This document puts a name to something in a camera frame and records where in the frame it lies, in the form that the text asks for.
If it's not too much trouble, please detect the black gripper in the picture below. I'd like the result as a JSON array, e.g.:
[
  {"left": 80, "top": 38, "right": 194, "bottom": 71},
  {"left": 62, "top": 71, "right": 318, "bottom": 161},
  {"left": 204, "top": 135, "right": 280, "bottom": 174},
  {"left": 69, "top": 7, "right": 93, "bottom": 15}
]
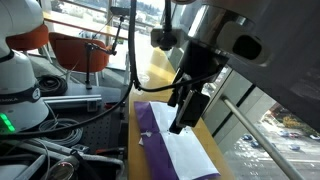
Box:
[{"left": 167, "top": 40, "right": 232, "bottom": 135}]

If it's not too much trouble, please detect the purple cloth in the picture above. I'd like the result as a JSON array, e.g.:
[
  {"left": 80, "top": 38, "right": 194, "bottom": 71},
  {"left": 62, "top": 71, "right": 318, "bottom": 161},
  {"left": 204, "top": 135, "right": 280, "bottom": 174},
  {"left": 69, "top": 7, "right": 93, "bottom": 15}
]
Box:
[{"left": 133, "top": 100, "right": 222, "bottom": 180}]

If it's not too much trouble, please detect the black clamp red tab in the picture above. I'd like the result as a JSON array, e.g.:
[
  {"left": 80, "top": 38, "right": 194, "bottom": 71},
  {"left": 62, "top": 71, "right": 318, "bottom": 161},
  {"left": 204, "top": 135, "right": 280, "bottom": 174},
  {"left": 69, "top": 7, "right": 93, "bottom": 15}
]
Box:
[
  {"left": 94, "top": 146, "right": 127, "bottom": 157},
  {"left": 104, "top": 101, "right": 130, "bottom": 111}
]

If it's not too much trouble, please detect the metal window handrail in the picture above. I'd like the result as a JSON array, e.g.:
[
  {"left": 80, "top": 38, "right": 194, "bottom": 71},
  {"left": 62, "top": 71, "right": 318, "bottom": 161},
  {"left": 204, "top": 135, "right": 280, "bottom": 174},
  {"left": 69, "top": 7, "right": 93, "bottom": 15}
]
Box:
[{"left": 220, "top": 95, "right": 306, "bottom": 180}]

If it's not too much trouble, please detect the black perforated robot table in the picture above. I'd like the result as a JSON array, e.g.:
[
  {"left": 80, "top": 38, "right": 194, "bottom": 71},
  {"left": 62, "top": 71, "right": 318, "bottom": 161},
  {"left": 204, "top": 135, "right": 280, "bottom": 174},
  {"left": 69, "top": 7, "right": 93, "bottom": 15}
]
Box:
[{"left": 33, "top": 82, "right": 131, "bottom": 180}]

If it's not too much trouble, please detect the aluminium extrusion bar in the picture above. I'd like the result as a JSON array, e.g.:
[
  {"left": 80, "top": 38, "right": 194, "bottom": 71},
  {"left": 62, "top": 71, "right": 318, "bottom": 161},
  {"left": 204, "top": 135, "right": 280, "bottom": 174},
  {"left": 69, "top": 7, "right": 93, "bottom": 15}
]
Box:
[{"left": 41, "top": 94, "right": 103, "bottom": 113}]

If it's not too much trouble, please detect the orange chair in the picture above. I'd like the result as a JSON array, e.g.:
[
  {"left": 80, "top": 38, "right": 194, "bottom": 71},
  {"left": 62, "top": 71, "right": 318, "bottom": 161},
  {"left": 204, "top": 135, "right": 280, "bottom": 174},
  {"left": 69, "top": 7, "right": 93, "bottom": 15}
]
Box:
[
  {"left": 5, "top": 23, "right": 50, "bottom": 53},
  {"left": 48, "top": 31, "right": 112, "bottom": 87}
]

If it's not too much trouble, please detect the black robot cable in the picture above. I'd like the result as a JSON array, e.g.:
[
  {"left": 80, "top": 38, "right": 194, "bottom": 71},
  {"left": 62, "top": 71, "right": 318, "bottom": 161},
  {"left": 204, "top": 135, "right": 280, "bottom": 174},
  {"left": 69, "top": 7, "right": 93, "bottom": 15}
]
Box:
[{"left": 0, "top": 0, "right": 223, "bottom": 141}]

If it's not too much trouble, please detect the black camera stand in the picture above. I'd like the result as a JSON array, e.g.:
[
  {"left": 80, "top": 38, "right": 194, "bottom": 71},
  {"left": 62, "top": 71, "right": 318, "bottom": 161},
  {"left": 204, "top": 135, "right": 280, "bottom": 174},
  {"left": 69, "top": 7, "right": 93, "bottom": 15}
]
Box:
[{"left": 83, "top": 6, "right": 132, "bottom": 91}]

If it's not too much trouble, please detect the grey cable coil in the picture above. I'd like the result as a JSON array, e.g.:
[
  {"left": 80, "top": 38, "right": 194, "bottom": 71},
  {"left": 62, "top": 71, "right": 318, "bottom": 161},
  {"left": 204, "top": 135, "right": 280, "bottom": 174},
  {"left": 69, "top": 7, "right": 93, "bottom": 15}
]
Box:
[{"left": 37, "top": 117, "right": 84, "bottom": 148}]

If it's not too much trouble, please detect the black cable coil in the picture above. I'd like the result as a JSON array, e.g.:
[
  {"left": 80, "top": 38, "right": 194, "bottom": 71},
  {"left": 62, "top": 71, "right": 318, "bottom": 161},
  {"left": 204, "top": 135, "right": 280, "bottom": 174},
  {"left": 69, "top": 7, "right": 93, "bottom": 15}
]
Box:
[{"left": 35, "top": 74, "right": 70, "bottom": 97}]

